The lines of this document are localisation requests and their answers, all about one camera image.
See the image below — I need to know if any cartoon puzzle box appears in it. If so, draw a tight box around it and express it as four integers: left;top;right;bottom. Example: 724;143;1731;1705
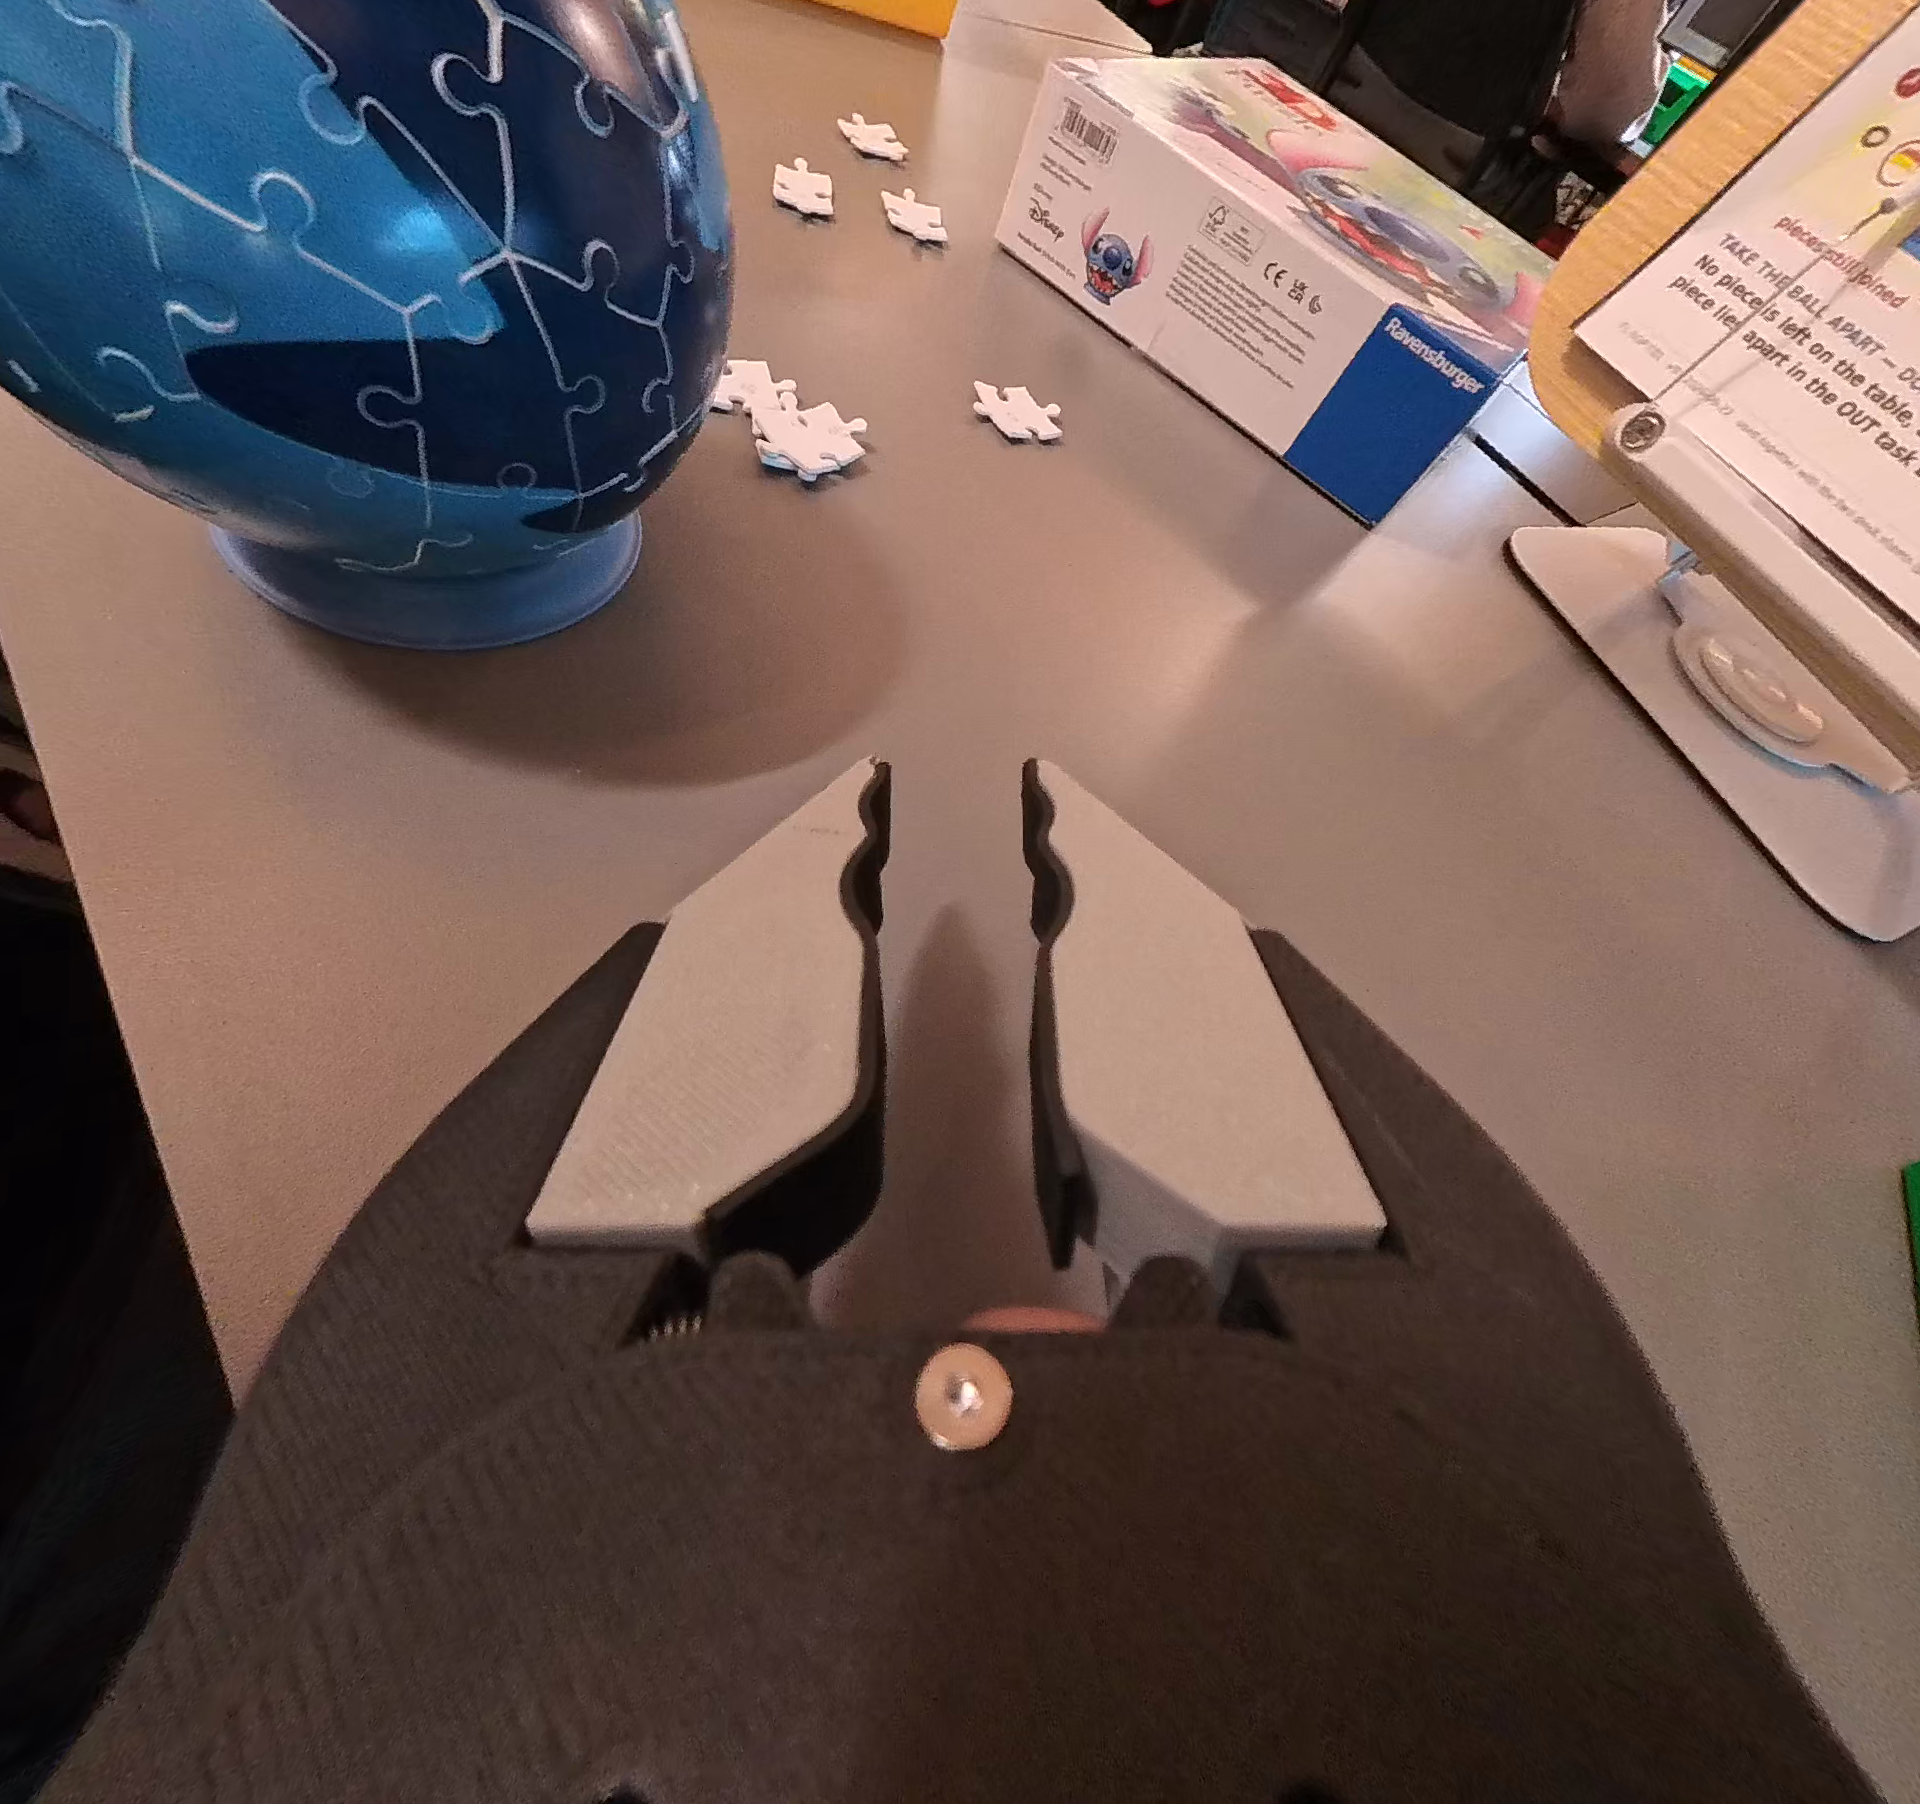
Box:
994;52;1553;528

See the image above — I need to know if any printed instruction sheet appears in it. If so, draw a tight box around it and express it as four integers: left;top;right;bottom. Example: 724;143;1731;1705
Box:
1574;0;1920;628

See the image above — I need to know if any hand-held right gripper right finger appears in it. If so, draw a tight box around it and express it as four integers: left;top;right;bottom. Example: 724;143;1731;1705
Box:
1020;755;1391;1291

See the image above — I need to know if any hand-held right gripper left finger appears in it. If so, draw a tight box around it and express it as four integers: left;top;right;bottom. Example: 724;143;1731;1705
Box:
519;755;894;1278

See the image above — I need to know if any blue round ball stand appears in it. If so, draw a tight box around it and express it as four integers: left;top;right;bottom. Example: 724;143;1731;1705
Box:
209;505;647;652

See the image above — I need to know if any blue cartoon puzzle ball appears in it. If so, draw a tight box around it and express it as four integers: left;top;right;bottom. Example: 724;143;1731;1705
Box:
0;0;738;555

